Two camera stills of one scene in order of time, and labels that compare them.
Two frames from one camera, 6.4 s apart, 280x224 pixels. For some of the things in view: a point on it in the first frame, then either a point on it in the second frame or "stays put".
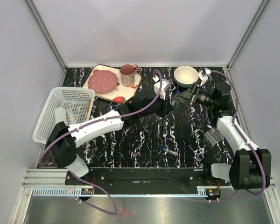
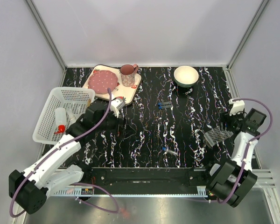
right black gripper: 189,96 → 225,117
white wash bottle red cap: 60,115 stays put
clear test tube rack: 214,136 stays put
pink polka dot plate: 103,81 stays put
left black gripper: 166,108 → 118,129
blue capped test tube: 170,151 stays put
